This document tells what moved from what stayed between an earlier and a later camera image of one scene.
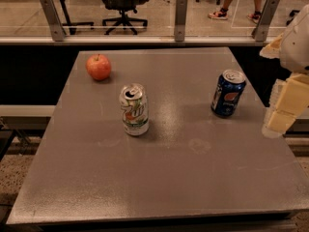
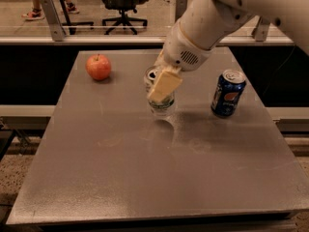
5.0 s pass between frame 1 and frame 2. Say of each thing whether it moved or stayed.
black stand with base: stayed
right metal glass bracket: stayed
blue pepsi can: stayed
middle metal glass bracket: stayed
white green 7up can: moved
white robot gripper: moved
